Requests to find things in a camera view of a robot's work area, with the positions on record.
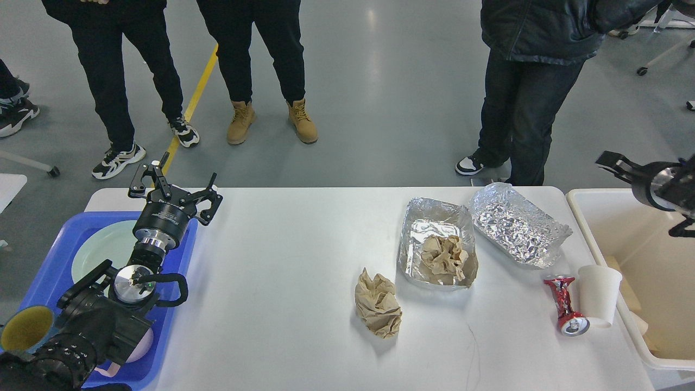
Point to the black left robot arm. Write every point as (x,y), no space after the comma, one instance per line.
(103,316)

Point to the person in background with sneakers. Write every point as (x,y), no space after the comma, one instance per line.
(16,108)

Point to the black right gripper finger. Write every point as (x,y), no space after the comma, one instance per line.
(617,164)

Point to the beige plastic bin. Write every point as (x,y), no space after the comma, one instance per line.
(659,268)

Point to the person in black at left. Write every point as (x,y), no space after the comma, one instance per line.
(98,29)

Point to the aluminium foil tray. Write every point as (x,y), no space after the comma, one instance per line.
(425,217)

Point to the pink mug maroon inside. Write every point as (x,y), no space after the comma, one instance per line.
(141,349)

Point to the crumpled brown paper ball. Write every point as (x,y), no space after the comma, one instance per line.
(377,305)

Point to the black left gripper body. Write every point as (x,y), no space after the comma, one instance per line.
(163,221)

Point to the person in black puffer jacket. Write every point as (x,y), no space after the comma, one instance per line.
(537,51)

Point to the crushed red soda can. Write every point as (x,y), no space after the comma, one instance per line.
(571,323)

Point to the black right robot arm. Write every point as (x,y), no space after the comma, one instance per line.
(666,186)

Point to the brown paper bag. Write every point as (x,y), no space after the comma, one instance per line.
(627,292)

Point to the white side table corner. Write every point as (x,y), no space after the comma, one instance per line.
(11,185)

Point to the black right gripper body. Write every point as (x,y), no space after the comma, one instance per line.
(648,178)

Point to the teal mug yellow inside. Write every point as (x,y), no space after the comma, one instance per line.
(28,329)

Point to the crumpled aluminium foil sheet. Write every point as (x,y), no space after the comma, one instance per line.
(529,235)

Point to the mint green plate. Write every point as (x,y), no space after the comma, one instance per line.
(114,242)

